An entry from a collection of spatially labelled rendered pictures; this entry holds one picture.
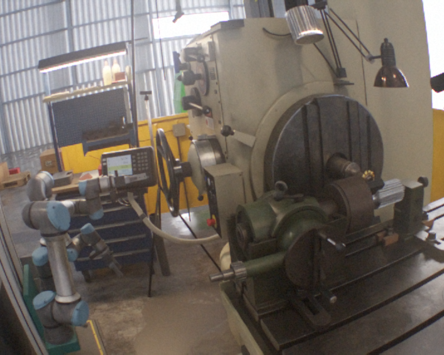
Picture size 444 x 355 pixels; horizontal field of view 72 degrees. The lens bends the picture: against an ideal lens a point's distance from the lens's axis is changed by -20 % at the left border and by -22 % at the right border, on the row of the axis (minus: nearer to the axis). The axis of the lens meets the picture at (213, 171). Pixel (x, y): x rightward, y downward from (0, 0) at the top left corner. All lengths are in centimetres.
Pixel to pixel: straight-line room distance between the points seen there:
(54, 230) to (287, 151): 91
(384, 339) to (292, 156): 76
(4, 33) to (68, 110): 1228
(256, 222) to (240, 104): 50
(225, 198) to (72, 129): 239
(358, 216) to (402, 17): 109
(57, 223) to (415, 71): 178
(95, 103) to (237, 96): 223
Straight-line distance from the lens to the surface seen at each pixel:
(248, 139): 135
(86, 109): 346
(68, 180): 318
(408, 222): 147
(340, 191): 119
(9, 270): 167
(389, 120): 178
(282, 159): 135
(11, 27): 1554
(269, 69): 141
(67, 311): 152
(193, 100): 178
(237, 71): 137
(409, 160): 194
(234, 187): 131
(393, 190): 136
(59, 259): 146
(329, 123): 141
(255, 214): 106
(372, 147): 159
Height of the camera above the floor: 169
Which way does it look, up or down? 15 degrees down
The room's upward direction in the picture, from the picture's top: 7 degrees counter-clockwise
